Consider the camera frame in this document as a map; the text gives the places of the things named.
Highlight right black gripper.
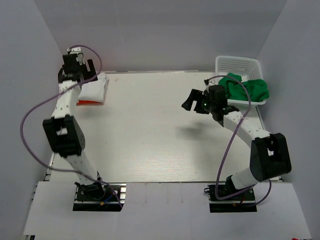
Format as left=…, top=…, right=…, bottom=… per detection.
left=182, top=89, right=216, bottom=115

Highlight white t shirt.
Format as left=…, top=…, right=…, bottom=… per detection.
left=78, top=72, right=109, bottom=102

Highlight green t shirt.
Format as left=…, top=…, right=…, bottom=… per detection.
left=217, top=71, right=270, bottom=102

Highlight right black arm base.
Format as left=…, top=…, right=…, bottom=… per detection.
left=203, top=184, right=257, bottom=213

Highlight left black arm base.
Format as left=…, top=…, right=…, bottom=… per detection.
left=72, top=182, right=127, bottom=212

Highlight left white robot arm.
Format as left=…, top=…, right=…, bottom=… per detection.
left=42, top=47, right=106, bottom=200

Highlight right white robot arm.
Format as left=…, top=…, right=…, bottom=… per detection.
left=181, top=85, right=292, bottom=200

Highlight folded orange t shirt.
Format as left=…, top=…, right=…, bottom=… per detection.
left=76, top=100, right=104, bottom=106

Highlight white plastic basket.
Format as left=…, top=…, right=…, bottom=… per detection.
left=214, top=54, right=268, bottom=109

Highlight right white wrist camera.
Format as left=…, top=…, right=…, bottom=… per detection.
left=202, top=79, right=216, bottom=95

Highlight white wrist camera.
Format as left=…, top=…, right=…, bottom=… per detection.
left=202, top=79, right=216, bottom=95
left=67, top=46, right=83, bottom=55

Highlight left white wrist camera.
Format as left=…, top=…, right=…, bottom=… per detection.
left=67, top=46, right=83, bottom=55

